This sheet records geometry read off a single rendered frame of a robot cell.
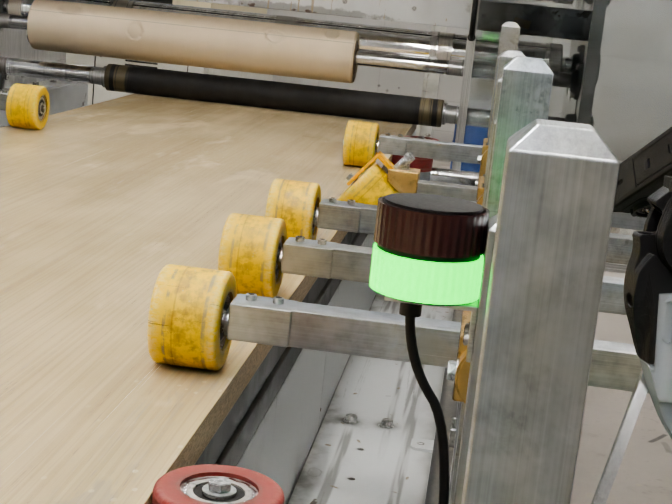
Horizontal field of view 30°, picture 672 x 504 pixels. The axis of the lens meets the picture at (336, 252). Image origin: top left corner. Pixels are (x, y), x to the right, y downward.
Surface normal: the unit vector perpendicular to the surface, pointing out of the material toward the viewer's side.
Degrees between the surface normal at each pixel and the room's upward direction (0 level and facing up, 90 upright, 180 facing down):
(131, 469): 0
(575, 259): 90
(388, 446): 0
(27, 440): 0
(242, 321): 90
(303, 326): 90
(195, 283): 36
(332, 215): 90
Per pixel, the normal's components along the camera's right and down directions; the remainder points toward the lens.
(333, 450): 0.10, -0.97
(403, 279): -0.47, 0.14
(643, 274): 0.22, 0.29
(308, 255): -0.13, 0.19
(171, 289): -0.03, -0.52
